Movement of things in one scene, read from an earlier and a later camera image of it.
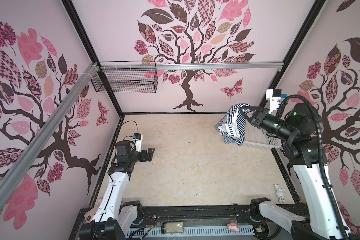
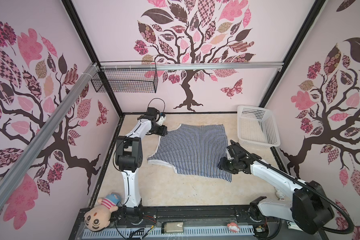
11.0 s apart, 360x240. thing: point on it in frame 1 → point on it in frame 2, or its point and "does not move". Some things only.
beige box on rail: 173,227 does not move
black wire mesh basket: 128,76 does not move
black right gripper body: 258,121 → 228,165
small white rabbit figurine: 280,193 does not move
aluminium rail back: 104,66 does not move
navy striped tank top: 233,131 → 194,149
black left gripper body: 141,156 → 157,129
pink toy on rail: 233,227 does not move
